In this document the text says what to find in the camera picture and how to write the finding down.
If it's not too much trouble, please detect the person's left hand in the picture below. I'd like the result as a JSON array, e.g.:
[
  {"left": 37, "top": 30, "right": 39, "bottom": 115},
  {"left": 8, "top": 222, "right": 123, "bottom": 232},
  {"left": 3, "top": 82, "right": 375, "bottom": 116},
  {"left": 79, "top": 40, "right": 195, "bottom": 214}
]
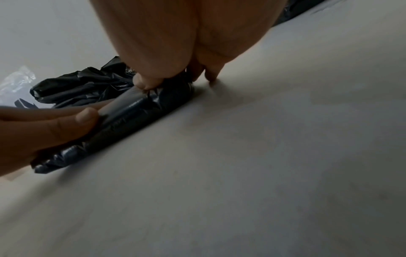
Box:
[{"left": 0, "top": 101, "right": 110, "bottom": 178}]

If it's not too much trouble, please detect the person's right hand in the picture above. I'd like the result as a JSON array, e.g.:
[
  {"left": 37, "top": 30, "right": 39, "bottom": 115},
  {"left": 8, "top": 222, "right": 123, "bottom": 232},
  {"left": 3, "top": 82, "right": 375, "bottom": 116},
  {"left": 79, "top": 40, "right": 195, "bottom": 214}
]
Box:
[{"left": 89, "top": 0, "right": 287, "bottom": 91}]

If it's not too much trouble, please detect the black plastic bag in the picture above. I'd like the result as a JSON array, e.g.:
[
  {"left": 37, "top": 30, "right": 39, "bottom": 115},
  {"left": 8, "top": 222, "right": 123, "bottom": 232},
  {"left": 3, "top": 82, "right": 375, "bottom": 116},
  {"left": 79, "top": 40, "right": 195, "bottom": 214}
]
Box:
[
  {"left": 30, "top": 75, "right": 196, "bottom": 175},
  {"left": 30, "top": 55, "right": 140, "bottom": 110}
]

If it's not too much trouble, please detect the clear plastic wrapper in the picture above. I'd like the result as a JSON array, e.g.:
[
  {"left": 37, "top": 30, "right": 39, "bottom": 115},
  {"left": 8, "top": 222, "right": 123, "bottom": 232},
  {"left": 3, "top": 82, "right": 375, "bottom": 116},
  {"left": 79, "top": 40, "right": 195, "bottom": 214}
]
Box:
[{"left": 0, "top": 66, "right": 37, "bottom": 106}]

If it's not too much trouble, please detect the crumpled black plastic bag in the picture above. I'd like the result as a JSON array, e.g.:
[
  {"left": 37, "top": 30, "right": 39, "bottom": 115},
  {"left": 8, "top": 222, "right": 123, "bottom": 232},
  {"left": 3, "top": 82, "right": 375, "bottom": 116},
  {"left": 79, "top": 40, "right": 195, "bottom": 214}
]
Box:
[{"left": 30, "top": 55, "right": 140, "bottom": 110}]

